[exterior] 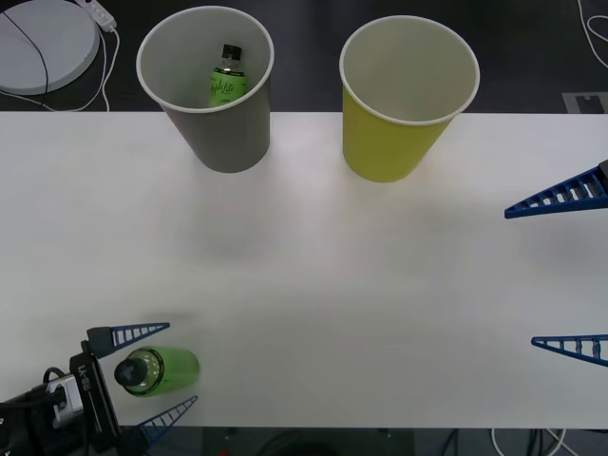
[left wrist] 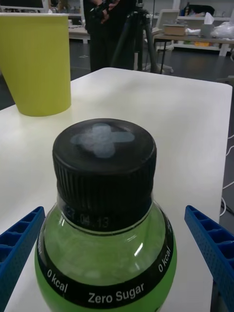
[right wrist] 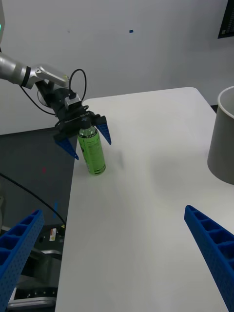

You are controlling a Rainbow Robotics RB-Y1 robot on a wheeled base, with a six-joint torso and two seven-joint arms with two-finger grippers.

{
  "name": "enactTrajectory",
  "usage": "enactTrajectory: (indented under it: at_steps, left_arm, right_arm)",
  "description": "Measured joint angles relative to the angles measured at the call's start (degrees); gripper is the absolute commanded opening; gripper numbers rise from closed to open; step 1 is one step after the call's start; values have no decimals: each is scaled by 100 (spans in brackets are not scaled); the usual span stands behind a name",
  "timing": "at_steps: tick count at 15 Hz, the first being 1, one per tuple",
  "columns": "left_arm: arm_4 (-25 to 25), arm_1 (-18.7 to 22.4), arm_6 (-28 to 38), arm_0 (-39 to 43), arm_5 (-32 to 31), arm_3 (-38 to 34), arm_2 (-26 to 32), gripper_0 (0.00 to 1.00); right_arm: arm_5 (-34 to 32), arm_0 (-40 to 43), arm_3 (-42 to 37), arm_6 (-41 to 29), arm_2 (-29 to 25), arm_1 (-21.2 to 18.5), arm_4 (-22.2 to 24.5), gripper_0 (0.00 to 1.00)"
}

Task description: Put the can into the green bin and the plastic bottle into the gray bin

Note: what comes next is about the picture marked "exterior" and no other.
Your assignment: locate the grey floor plate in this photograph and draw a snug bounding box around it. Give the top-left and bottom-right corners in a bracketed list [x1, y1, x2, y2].
[562, 91, 608, 114]

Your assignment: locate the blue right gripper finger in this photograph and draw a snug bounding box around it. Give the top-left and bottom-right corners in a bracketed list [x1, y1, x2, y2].
[530, 334, 608, 368]
[503, 159, 608, 220]

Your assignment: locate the white power strip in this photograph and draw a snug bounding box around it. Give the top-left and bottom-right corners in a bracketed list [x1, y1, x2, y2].
[75, 0, 118, 30]

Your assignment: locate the white power strip cable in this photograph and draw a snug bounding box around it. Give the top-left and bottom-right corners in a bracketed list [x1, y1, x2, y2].
[0, 26, 121, 113]

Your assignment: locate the grey plastic waste bin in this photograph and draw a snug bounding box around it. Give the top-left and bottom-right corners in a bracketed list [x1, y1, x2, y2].
[135, 5, 276, 174]

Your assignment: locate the yellow-green plastic waste bin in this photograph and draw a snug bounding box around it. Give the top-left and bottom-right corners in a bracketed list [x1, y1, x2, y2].
[338, 14, 482, 183]

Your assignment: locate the green bottle with black cap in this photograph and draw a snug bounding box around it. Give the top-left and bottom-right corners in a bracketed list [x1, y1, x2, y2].
[207, 43, 250, 108]
[113, 347, 200, 398]

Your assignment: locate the white round disc base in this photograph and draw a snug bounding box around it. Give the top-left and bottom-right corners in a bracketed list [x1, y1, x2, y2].
[0, 0, 102, 96]

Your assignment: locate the white cable under table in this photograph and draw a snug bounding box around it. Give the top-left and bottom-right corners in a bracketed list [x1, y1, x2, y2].
[490, 427, 571, 456]

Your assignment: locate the white looped cable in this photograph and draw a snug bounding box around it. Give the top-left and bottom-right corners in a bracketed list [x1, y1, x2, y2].
[577, 0, 608, 72]

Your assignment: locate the thin black cable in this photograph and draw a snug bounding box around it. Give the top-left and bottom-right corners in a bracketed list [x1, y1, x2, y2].
[0, 8, 51, 113]

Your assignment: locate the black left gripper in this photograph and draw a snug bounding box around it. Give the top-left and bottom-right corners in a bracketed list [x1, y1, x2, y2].
[68, 322, 200, 456]

